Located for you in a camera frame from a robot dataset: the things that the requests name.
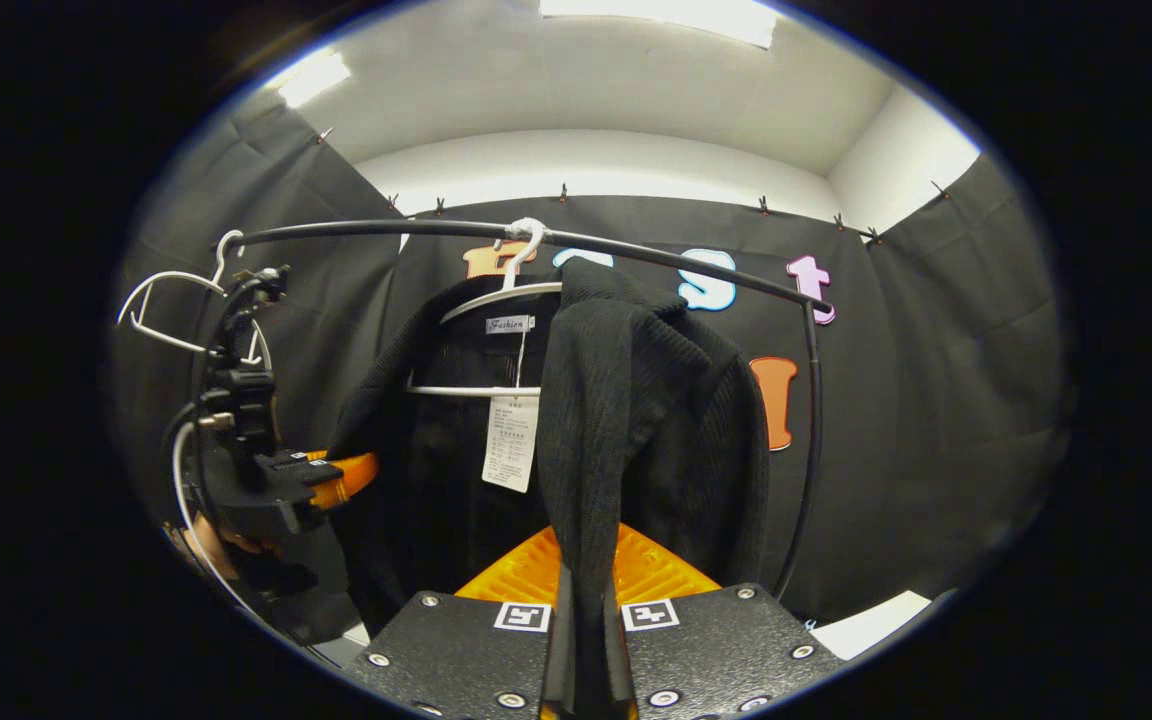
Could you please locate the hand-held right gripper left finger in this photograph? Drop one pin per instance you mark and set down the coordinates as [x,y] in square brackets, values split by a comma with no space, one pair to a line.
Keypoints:
[466,650]

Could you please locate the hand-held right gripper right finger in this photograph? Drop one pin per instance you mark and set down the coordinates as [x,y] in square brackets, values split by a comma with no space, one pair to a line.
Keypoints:
[716,650]

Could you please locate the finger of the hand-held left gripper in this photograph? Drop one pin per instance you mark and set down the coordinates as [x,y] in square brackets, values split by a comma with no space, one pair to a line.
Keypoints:
[351,475]

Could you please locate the black knit jacket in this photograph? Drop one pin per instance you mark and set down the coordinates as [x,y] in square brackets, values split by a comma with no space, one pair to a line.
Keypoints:
[636,400]

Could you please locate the white plastic clothes hanger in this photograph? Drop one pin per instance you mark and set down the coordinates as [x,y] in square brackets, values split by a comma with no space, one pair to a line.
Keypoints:
[171,275]
[476,390]

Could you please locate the black metal clothes rack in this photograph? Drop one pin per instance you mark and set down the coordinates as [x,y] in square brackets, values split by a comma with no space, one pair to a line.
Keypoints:
[356,228]

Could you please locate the white flat floor panel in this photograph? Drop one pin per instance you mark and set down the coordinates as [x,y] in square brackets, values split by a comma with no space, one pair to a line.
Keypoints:
[866,625]

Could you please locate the white paper hang tag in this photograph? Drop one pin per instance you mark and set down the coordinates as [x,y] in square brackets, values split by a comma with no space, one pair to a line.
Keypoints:
[511,445]

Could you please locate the small ceiling light panel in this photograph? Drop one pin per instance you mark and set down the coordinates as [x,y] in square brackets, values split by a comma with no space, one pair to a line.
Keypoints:
[314,78]

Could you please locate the black backdrop cloth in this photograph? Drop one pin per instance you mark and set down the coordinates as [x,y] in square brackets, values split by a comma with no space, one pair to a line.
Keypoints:
[936,400]

